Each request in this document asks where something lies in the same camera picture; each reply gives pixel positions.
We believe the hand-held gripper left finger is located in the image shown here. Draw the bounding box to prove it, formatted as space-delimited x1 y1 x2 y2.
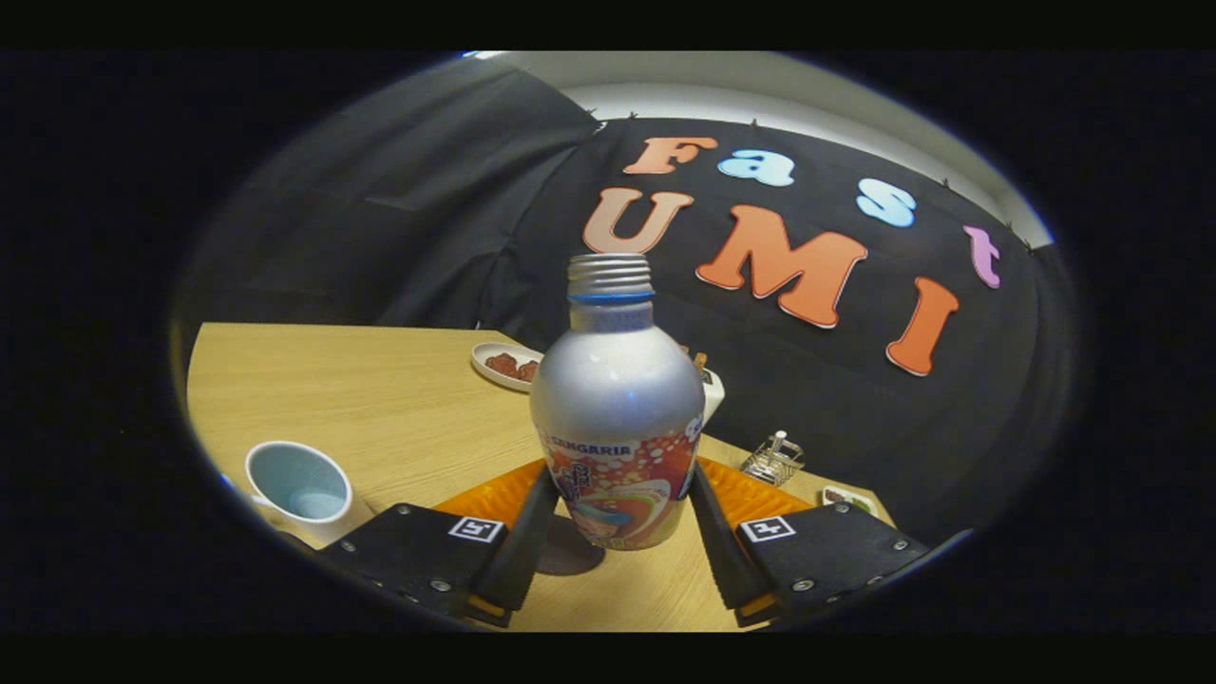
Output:
328 461 561 630

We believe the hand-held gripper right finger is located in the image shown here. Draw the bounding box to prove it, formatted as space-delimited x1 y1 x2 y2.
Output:
689 459 975 628

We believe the brown round coaster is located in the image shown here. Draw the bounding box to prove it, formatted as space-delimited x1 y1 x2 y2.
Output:
535 513 606 577

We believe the silver juice bottle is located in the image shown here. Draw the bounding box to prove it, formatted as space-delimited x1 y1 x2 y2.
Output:
529 254 706 552

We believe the white cup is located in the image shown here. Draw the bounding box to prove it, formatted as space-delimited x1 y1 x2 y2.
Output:
244 440 376 550

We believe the small white divided dish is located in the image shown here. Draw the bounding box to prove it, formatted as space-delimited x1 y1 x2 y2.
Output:
821 485 880 517

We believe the white cylindrical container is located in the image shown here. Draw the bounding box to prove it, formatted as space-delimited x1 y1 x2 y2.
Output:
692 351 726 428

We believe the small white snack plate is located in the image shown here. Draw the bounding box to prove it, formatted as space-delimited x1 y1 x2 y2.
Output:
471 342 545 394

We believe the wooden table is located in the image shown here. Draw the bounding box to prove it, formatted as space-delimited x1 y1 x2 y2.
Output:
185 322 899 633

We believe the small wire basket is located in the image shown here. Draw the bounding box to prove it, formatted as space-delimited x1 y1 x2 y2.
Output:
740 430 807 487

